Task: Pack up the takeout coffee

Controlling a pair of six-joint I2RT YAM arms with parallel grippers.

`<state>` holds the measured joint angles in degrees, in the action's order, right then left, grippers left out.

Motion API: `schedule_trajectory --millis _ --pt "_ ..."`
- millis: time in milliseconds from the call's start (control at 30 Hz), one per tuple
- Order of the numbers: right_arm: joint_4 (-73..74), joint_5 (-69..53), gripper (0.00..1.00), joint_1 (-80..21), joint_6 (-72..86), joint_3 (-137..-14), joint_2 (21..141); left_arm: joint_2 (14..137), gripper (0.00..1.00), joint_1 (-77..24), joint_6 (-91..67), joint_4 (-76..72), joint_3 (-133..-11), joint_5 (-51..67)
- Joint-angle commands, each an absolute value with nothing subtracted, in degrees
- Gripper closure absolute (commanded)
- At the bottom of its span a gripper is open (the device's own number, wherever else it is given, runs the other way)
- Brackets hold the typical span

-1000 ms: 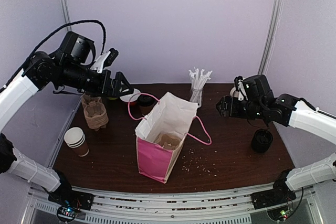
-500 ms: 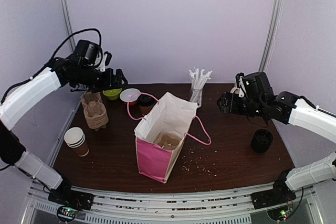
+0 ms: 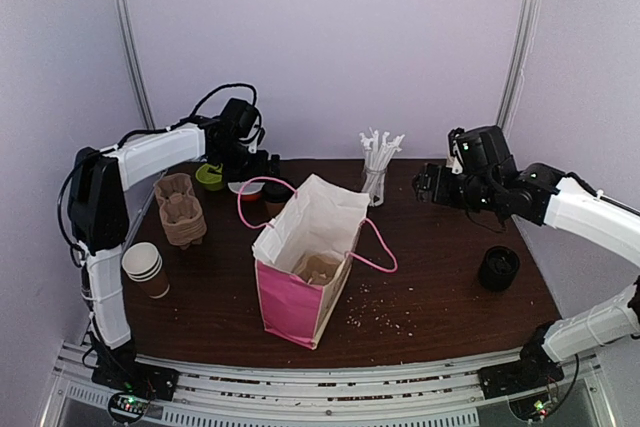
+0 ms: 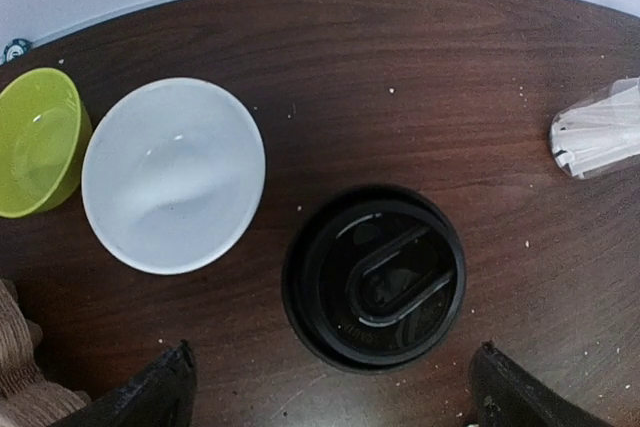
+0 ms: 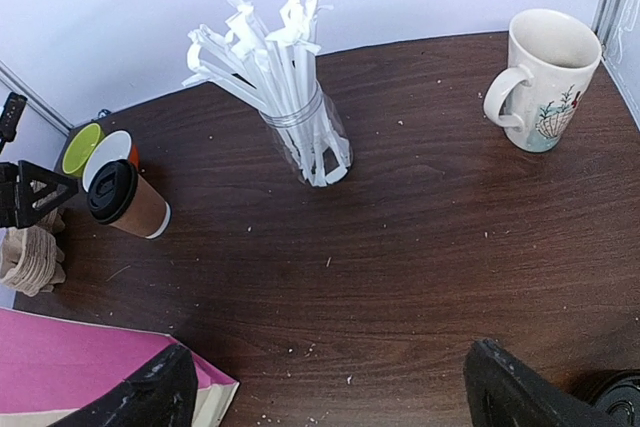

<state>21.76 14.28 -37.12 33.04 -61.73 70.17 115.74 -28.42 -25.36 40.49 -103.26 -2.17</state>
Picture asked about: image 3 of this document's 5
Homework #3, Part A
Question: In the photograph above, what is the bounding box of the white and orange bowl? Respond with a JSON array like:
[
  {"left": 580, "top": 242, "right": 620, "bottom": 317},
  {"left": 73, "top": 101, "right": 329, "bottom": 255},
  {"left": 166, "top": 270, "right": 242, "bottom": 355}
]
[{"left": 227, "top": 181, "right": 264, "bottom": 202}]

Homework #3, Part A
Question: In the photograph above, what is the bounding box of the front aluminium rail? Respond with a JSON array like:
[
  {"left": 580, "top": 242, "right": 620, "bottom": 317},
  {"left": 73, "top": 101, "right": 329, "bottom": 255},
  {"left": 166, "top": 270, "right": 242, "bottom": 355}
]
[{"left": 36, "top": 344, "right": 622, "bottom": 426}]

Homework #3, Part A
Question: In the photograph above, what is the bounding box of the stack of black lids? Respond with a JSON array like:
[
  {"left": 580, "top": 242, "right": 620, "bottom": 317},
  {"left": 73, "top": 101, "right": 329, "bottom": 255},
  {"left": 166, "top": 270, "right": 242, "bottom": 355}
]
[{"left": 478, "top": 246, "right": 520, "bottom": 292}]

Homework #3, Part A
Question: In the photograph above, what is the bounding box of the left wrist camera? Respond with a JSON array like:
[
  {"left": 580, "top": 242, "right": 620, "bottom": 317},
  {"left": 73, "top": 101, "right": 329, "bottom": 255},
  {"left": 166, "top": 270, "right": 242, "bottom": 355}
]
[{"left": 246, "top": 124, "right": 266, "bottom": 154}]

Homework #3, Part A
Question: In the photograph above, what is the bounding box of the pink paper bag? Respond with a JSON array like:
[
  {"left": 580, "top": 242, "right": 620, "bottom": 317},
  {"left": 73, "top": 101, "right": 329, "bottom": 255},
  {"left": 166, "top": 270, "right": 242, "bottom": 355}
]
[{"left": 236, "top": 174, "right": 398, "bottom": 350}]

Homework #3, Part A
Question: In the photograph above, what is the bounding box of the stack of paper cups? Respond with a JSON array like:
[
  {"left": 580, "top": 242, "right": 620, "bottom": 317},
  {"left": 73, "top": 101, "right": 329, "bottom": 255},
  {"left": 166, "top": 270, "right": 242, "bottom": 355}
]
[{"left": 121, "top": 242, "right": 170, "bottom": 299}]

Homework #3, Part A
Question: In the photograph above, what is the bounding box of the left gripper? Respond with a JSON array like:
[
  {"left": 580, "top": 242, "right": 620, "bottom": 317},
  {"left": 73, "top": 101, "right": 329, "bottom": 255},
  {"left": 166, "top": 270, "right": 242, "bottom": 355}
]
[{"left": 213, "top": 140, "right": 280, "bottom": 183}]

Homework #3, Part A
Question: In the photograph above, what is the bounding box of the left aluminium frame post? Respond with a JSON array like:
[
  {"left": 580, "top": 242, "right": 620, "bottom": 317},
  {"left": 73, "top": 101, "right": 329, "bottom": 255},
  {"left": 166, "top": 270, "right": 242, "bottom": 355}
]
[{"left": 114, "top": 0, "right": 156, "bottom": 147}]

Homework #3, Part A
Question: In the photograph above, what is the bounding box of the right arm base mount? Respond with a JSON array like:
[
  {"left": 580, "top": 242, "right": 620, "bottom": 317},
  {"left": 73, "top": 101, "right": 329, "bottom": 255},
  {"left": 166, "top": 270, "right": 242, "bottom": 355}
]
[{"left": 478, "top": 357, "right": 564, "bottom": 399}]

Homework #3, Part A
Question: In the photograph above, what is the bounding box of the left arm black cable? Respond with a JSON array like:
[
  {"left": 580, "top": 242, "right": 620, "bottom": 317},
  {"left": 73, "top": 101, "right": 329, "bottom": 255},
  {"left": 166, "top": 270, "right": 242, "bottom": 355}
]
[{"left": 57, "top": 82, "right": 260, "bottom": 268}]

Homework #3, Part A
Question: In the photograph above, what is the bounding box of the single cardboard cup carrier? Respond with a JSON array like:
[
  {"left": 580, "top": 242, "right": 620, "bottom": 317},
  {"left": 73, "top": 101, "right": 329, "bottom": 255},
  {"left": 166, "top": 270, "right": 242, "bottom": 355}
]
[{"left": 293, "top": 254, "right": 340, "bottom": 286}]

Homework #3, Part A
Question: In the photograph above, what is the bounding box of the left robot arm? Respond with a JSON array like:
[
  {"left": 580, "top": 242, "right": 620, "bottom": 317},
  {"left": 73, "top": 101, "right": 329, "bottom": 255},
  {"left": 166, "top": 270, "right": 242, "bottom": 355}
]
[{"left": 62, "top": 98, "right": 280, "bottom": 391}]

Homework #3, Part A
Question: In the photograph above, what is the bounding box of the brown paper coffee cup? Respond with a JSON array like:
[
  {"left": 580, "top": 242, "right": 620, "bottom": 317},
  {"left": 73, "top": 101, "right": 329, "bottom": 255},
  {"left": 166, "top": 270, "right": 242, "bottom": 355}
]
[{"left": 261, "top": 181, "right": 293, "bottom": 218}]

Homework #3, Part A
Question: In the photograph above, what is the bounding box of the right aluminium frame post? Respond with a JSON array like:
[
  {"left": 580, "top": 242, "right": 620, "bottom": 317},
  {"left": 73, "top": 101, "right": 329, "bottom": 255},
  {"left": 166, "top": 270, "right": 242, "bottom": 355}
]
[{"left": 496, "top": 0, "right": 540, "bottom": 139}]

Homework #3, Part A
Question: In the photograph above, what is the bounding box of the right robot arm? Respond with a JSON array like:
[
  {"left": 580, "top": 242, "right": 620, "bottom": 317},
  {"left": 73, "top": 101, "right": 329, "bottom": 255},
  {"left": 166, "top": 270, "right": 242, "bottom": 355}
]
[{"left": 412, "top": 125, "right": 639, "bottom": 389}]

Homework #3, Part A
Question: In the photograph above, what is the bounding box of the glass with wrapped straws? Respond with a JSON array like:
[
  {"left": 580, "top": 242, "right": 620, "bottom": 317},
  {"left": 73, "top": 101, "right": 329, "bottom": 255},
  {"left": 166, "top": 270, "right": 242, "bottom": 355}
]
[{"left": 359, "top": 128, "right": 405, "bottom": 207}]

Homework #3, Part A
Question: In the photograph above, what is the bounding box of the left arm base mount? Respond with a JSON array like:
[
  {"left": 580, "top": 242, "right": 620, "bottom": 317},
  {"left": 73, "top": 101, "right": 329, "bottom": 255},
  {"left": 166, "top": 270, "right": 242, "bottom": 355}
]
[{"left": 92, "top": 358, "right": 179, "bottom": 401}]

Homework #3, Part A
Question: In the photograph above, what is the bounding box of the green bowl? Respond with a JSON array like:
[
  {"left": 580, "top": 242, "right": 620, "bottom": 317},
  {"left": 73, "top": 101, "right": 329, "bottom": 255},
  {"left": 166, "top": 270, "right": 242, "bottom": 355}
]
[{"left": 195, "top": 163, "right": 226, "bottom": 192}]

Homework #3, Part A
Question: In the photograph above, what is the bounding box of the black cup lid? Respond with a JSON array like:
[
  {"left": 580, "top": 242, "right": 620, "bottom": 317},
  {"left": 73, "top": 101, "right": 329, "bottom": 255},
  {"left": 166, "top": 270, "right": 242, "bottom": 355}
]
[{"left": 262, "top": 181, "right": 293, "bottom": 203}]

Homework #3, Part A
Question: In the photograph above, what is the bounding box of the cardboard cup carrier stack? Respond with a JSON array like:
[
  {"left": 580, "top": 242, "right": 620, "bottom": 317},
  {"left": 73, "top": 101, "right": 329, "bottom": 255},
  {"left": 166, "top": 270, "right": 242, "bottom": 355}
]
[{"left": 154, "top": 173, "right": 207, "bottom": 250}]

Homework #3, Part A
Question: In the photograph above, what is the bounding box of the aluminium frame post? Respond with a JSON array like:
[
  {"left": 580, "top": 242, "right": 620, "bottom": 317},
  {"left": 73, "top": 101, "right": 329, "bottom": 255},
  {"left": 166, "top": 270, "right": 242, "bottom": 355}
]
[
  {"left": 496, "top": 0, "right": 540, "bottom": 139},
  {"left": 114, "top": 0, "right": 156, "bottom": 147}
]

